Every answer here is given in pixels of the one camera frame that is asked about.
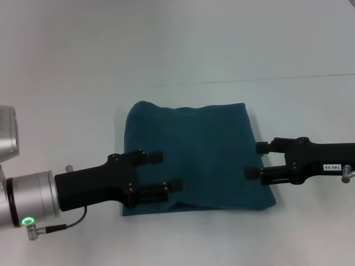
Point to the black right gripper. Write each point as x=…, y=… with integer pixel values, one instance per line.
x=327, y=162

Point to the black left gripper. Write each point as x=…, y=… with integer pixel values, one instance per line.
x=94, y=185

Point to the teal blue shirt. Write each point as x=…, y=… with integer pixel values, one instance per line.
x=208, y=144

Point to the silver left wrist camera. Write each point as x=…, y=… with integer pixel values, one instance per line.
x=8, y=133

